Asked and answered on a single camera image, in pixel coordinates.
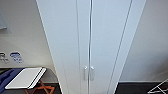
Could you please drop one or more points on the orange frame stand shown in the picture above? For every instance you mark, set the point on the orange frame stand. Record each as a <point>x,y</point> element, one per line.
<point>46,89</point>

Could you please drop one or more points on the white wardrobe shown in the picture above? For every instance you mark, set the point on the white wardrobe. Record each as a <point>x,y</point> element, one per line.
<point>141,13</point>

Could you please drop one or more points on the white flat board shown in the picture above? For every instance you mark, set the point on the white flat board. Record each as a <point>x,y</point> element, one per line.
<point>26,77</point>

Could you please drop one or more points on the blue and white wall sign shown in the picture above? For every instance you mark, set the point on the blue and white wall sign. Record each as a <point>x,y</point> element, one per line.
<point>16,57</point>

